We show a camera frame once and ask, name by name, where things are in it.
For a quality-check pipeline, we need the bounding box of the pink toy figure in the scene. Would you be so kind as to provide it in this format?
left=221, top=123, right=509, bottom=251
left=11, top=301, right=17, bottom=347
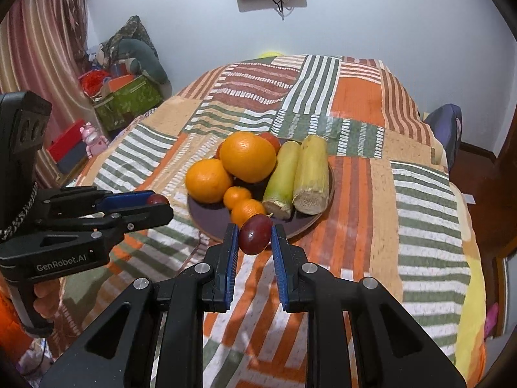
left=79, top=123, right=110, bottom=157

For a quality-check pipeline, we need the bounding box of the green fabric storage box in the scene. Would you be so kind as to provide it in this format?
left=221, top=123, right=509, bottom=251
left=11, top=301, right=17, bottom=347
left=93, top=74, right=165, bottom=131

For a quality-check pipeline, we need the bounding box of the blue chair back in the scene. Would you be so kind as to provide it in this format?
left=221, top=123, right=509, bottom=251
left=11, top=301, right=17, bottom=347
left=424, top=104, right=463, bottom=166

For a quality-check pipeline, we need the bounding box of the camouflage cushion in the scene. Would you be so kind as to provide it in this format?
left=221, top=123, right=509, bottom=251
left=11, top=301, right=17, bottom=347
left=100, top=15, right=159, bottom=62

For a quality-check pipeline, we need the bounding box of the braided black white strap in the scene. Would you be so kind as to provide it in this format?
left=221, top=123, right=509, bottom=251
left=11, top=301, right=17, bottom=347
left=0, top=181, right=39, bottom=240

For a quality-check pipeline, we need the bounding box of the red tomato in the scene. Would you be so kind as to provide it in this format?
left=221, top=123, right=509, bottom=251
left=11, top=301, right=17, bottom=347
left=258, top=131, right=282, bottom=155

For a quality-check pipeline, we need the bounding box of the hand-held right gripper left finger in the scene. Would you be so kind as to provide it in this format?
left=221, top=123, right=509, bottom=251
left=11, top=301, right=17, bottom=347
left=38, top=222, right=240, bottom=388

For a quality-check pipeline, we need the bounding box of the purple round plate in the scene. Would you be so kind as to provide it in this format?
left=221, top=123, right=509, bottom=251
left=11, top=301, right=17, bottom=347
left=187, top=157, right=336, bottom=240

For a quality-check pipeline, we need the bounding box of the green sugarcane piece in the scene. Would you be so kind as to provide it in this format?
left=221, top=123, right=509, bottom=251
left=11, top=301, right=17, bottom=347
left=292, top=135, right=329, bottom=216
left=262, top=140, right=302, bottom=220

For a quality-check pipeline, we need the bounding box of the red box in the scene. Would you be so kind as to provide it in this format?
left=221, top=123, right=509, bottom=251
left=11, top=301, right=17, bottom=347
left=47, top=120, right=89, bottom=164

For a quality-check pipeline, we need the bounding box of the large orange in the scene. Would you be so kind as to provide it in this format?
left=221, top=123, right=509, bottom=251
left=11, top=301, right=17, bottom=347
left=185, top=158, right=234, bottom=204
left=219, top=131, right=278, bottom=184

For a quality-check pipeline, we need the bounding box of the red plastic bag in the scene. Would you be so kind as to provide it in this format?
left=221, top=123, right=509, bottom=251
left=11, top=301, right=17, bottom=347
left=78, top=70, right=112, bottom=94

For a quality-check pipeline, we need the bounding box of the small tangerine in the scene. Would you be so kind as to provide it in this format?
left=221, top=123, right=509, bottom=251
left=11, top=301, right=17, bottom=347
left=230, top=198, right=266, bottom=229
left=223, top=186, right=251, bottom=210

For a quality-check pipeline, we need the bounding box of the striped pink curtain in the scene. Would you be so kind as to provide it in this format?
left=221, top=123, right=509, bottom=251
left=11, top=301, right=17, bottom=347
left=0, top=0, right=95, bottom=189

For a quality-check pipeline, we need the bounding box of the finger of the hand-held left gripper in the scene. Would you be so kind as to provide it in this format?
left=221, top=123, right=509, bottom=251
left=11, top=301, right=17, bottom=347
left=40, top=203, right=175, bottom=248
left=41, top=186, right=159, bottom=218

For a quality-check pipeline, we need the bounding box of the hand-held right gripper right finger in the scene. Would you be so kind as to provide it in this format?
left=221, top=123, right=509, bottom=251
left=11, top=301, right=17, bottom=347
left=270, top=224, right=467, bottom=388

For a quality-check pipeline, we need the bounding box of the person's left hand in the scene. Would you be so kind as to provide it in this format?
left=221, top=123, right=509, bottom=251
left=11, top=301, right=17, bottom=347
left=33, top=281, right=62, bottom=320

